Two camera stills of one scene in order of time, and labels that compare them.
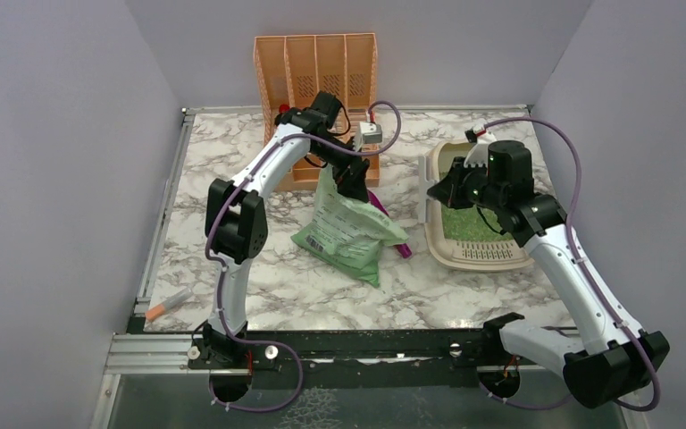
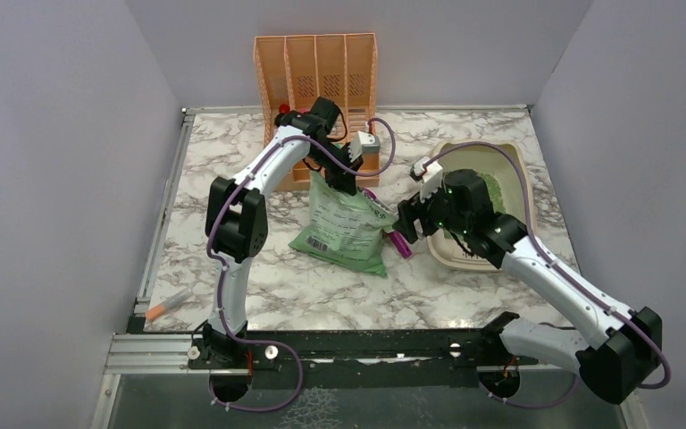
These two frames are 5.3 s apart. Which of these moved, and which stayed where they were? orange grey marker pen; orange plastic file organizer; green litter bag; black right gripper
Moved: green litter bag; black right gripper
Stayed: orange grey marker pen; orange plastic file organizer
